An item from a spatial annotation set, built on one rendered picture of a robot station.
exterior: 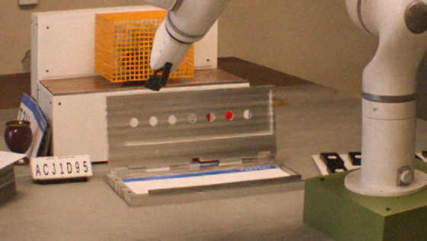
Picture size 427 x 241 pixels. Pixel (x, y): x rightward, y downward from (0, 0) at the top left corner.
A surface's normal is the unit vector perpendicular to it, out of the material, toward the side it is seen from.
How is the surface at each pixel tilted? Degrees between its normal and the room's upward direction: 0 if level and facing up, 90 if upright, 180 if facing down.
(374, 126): 92
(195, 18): 133
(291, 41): 90
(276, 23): 90
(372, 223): 90
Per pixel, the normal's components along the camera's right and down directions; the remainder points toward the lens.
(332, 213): -0.90, 0.08
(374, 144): -0.67, 0.18
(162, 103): 0.37, 0.08
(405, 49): 0.16, 0.78
